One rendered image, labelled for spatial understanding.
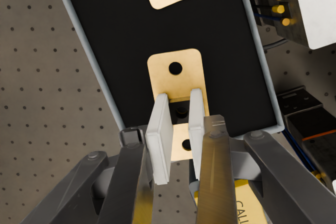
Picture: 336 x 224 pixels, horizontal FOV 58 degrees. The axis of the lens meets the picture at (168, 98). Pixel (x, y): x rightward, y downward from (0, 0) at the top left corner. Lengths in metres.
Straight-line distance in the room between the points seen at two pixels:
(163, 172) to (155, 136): 0.02
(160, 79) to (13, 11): 0.64
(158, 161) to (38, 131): 0.74
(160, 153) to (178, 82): 0.08
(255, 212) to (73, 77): 0.58
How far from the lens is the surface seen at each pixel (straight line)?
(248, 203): 0.32
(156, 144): 0.15
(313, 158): 0.51
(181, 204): 0.89
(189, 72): 0.21
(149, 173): 0.16
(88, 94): 0.79
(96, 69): 0.27
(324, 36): 0.33
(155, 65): 0.22
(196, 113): 0.17
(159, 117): 0.17
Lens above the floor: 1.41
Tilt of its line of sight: 72 degrees down
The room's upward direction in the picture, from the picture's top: 166 degrees counter-clockwise
